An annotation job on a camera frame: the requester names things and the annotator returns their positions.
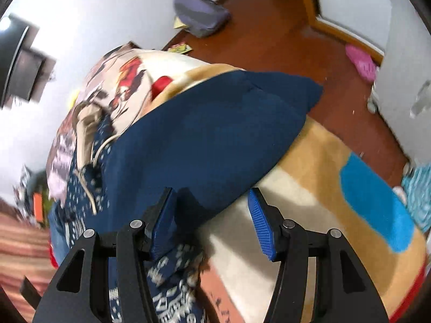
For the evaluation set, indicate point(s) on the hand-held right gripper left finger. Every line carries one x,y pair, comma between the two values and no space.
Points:
162,223

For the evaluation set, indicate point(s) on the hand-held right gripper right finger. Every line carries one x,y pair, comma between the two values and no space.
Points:
261,225

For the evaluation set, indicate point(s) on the navy patterned hooded sweater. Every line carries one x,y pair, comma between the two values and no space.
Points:
208,134

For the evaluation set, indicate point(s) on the printed blanket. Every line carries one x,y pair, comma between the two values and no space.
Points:
320,181

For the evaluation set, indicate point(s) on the blue jeans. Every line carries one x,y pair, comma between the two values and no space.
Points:
59,235

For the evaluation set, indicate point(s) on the striped rug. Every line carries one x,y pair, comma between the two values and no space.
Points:
20,252

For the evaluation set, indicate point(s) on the teal cloth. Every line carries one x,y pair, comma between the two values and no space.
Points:
419,195

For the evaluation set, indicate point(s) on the colourful packet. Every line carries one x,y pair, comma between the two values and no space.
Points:
180,47

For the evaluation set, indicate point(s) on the pink slipper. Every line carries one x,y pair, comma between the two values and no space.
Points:
362,62

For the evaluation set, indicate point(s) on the yellow paper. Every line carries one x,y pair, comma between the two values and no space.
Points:
180,23

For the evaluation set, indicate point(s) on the grey bag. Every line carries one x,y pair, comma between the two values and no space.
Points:
202,13

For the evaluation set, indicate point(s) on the white cabinet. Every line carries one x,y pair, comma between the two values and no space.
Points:
400,57

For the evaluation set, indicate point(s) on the black wall television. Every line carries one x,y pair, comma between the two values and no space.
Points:
13,60

